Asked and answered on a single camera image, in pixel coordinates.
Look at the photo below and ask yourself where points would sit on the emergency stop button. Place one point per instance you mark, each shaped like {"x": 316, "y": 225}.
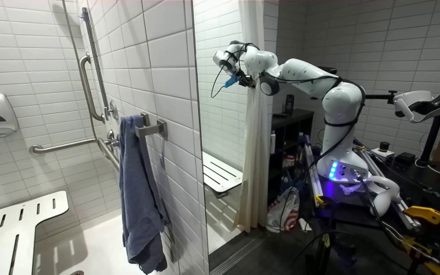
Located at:
{"x": 383, "y": 149}

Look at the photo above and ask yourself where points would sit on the steel shower slide rail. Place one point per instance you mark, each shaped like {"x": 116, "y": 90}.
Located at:
{"x": 96, "y": 61}

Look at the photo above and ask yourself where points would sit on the short steel grab bar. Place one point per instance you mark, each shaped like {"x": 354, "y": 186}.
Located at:
{"x": 85, "y": 88}

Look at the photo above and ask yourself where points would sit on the yellow clamp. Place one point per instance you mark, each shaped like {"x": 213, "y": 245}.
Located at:
{"x": 424, "y": 214}

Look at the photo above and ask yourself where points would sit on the white slotted shower seat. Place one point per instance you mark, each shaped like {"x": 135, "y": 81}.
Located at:
{"x": 10, "y": 225}
{"x": 220, "y": 173}

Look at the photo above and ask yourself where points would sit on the steel towel bar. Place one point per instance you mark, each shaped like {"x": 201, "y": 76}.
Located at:
{"x": 155, "y": 129}

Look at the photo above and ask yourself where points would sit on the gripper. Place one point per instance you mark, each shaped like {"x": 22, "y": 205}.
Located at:
{"x": 246, "y": 80}

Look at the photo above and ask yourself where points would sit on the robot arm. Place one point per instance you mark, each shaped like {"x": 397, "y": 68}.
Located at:
{"x": 338, "y": 103}

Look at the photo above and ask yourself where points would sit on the dark bottle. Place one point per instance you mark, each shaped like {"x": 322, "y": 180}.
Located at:
{"x": 290, "y": 104}

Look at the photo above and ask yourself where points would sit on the white headset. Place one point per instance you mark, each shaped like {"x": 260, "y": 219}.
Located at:
{"x": 422, "y": 103}

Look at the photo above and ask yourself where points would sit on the white shower curtain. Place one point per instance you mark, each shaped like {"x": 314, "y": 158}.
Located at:
{"x": 256, "y": 152}

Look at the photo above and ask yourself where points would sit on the white curved object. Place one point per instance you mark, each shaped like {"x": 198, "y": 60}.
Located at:
{"x": 386, "y": 191}

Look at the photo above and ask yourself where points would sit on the red and white container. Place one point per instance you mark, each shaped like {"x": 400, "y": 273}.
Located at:
{"x": 288, "y": 161}

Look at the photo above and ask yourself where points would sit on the white and red plastic bag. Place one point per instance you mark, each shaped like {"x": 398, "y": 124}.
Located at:
{"x": 283, "y": 212}

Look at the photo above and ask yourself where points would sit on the angled steel grab bar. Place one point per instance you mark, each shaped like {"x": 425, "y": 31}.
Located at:
{"x": 67, "y": 145}

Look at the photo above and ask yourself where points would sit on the small black box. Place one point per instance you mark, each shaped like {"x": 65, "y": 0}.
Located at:
{"x": 405, "y": 158}

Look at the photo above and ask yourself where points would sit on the linear floor drain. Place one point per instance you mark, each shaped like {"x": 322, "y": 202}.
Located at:
{"x": 235, "y": 258}

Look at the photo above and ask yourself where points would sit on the black shelf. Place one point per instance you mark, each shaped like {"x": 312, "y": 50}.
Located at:
{"x": 292, "y": 126}

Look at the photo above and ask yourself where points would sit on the white bottle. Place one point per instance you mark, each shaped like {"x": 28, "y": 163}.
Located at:
{"x": 272, "y": 143}

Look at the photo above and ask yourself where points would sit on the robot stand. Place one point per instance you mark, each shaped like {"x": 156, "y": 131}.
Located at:
{"x": 426, "y": 191}

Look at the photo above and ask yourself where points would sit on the blue towel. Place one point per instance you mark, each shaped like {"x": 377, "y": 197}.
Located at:
{"x": 139, "y": 198}

